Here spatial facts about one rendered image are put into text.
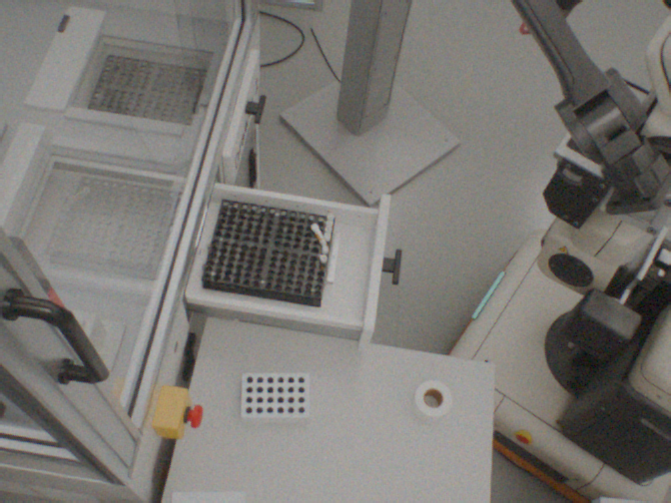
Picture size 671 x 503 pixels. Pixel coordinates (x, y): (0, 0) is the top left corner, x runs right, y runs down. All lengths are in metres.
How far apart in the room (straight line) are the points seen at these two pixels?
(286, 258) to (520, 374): 0.89
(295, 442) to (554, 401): 0.88
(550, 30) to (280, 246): 0.60
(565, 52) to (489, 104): 1.74
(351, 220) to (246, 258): 0.24
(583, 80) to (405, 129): 1.55
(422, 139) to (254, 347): 1.42
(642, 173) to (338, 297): 0.58
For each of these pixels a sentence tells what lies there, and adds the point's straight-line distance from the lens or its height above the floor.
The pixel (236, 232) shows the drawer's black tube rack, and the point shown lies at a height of 0.87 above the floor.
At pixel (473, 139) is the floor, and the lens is 2.71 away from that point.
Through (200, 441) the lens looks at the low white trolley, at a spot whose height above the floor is 0.76.
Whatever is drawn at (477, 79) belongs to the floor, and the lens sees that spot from 2.91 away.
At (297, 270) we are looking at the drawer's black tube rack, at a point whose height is 0.90.
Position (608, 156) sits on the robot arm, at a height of 1.23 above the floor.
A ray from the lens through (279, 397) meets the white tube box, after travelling 1.32.
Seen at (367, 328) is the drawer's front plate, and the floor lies 0.93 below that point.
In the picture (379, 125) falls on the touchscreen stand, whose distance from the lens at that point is 2.61.
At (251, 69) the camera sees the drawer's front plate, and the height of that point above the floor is 0.93.
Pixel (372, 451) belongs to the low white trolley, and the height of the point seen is 0.76.
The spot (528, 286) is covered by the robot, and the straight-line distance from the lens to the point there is 2.10.
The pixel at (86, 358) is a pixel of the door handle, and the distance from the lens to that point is 0.67.
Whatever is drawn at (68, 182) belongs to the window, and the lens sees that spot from 0.73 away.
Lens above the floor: 2.06
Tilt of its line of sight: 62 degrees down
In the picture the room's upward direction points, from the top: 10 degrees clockwise
